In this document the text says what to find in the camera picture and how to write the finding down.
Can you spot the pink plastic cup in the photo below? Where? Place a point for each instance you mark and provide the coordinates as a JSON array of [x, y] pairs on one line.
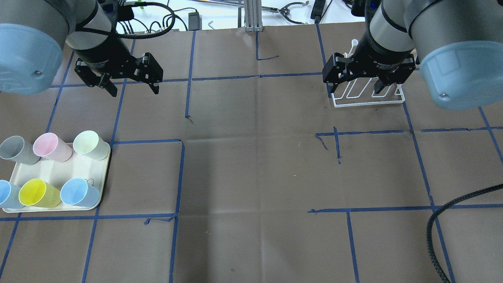
[[50, 146]]

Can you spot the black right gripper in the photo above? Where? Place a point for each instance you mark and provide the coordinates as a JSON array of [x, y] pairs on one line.
[[382, 54]]

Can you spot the cream plastic tray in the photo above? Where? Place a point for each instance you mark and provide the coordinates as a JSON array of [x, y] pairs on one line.
[[57, 174]]

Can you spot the white wire cup rack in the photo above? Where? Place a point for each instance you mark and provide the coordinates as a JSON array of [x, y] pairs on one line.
[[359, 92]]

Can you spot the black power adapter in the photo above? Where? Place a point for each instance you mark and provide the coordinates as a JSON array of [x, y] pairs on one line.
[[194, 21]]

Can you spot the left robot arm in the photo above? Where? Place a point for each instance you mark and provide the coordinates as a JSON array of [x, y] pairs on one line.
[[34, 33]]

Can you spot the light blue plastic cup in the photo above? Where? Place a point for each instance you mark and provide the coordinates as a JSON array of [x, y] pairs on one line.
[[78, 192]]

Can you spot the grey plastic cup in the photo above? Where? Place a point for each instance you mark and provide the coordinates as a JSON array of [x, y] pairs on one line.
[[19, 150]]

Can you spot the light blue cup at tray edge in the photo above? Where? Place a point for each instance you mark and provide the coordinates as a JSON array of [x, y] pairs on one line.
[[9, 195]]

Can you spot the reacher grabber tool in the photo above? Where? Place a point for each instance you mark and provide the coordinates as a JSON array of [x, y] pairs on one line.
[[284, 11]]

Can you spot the aluminium frame post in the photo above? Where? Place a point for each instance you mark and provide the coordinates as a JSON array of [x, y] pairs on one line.
[[253, 15]]

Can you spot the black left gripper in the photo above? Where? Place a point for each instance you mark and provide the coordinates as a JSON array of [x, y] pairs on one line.
[[103, 54]]

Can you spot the yellow plastic cup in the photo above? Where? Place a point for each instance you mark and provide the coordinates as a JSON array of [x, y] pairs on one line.
[[38, 193]]

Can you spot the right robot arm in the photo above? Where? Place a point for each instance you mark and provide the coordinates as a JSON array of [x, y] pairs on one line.
[[457, 44]]

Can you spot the cream white plastic cup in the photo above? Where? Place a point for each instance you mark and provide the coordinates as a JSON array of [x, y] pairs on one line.
[[88, 143]]

